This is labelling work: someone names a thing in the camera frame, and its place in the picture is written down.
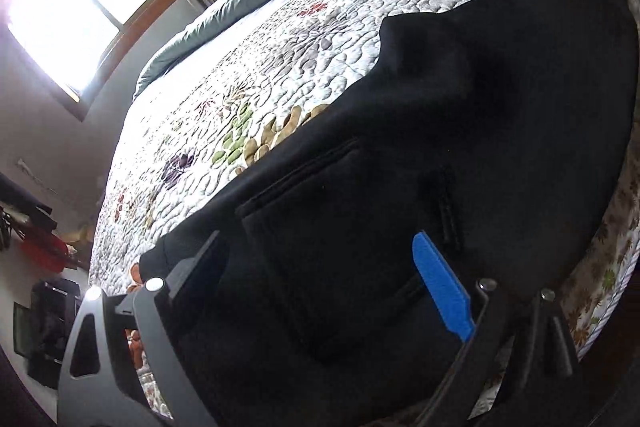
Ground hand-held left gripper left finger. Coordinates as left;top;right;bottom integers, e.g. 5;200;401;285
56;231;223;427

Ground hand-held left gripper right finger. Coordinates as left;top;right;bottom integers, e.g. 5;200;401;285
411;231;583;427

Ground black pants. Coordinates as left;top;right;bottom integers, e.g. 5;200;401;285
139;0;640;427

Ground red bag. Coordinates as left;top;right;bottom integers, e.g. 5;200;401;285
19;231;70;274

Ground black bag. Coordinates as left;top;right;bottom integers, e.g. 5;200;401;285
25;279;82;389

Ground black shelf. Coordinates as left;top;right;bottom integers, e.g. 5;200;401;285
0;172;57;230

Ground floral quilted bedspread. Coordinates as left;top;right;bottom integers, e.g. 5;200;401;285
87;0;640;423

